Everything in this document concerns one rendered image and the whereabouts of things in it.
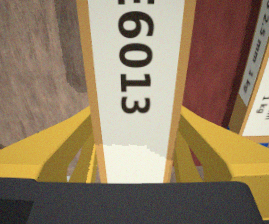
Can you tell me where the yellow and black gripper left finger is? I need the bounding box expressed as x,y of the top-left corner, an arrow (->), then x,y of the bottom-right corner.
0,106 -> 98,183

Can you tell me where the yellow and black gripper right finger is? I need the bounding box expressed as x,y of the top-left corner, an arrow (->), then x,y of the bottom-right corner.
173,106 -> 269,220

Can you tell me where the dark red rectangular block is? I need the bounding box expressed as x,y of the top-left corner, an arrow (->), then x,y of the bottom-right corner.
182,0 -> 262,129

